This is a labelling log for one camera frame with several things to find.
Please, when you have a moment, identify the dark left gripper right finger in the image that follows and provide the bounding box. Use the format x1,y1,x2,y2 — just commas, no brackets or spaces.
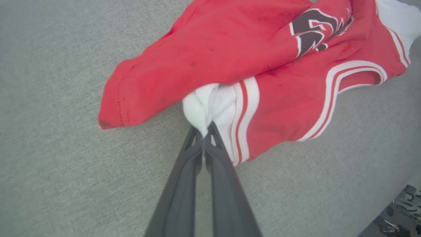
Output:
204,121,263,237

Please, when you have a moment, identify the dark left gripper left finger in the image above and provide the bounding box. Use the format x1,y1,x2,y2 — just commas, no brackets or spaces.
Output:
144,126,204,237

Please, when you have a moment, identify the red basketball jersey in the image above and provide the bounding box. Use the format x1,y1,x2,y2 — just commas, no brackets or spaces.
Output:
98,0,421,167

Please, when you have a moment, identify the grey fabric sofa seat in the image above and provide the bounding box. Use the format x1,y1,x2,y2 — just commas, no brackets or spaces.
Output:
0,0,421,237

